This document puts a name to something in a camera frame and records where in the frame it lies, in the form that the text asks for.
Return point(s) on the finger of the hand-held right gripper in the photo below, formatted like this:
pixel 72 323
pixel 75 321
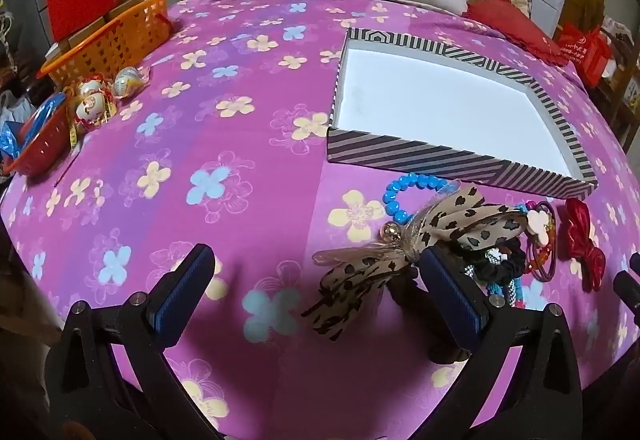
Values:
pixel 636 264
pixel 627 289

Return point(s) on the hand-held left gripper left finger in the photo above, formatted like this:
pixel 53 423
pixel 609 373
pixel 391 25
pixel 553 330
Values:
pixel 182 290

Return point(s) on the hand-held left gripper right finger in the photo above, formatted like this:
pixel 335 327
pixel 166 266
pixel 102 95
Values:
pixel 450 302

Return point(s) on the red satin bow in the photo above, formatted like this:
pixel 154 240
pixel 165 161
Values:
pixel 582 240

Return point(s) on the black scrunchie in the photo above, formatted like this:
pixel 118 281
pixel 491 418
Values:
pixel 505 265

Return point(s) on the striped jewelry box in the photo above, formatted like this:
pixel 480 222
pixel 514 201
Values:
pixel 425 95

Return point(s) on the pink floral bedsheet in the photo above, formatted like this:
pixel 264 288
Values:
pixel 225 145

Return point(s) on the yellow measuring tape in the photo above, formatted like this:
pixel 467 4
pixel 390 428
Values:
pixel 74 135

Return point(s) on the small red plastic basket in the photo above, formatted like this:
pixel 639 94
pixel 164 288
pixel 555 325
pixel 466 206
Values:
pixel 42 145

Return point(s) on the painted ornament ball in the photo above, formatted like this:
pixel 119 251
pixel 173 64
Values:
pixel 127 82
pixel 91 87
pixel 91 109

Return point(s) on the red shopping bag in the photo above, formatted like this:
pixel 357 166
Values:
pixel 585 52

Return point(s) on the blue plastic bag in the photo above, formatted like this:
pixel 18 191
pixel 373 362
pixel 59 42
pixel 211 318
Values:
pixel 10 135

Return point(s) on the orange plastic basket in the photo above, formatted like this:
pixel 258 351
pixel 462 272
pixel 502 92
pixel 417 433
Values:
pixel 115 40

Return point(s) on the red cushion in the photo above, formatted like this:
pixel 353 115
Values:
pixel 510 27

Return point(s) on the brown cardboard box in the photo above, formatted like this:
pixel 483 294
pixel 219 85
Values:
pixel 125 7

